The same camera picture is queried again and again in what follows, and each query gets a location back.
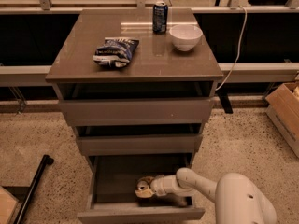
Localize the blue soda can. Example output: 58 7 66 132
152 2 168 34

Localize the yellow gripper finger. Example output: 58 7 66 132
135 189 154 198
137 176 154 187

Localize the black metal bar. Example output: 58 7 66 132
13 155 54 224

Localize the white ceramic bowl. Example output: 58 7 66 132
169 24 203 51

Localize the grey open bottom drawer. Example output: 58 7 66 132
78 154 205 224

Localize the cardboard box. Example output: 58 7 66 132
266 82 299 157

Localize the grey drawer cabinet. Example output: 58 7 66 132
45 8 224 224

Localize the red coke can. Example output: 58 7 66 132
138 185 149 191

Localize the grey top drawer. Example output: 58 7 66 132
59 98 213 126

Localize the white cable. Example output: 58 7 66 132
214 5 248 92

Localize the grey middle drawer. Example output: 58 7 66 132
76 134 203 156

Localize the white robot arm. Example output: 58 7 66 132
135 168 278 224

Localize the blue chip bag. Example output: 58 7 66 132
93 37 139 68

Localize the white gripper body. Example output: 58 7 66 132
150 175 169 197

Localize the wooden board corner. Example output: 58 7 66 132
0 186 18 224

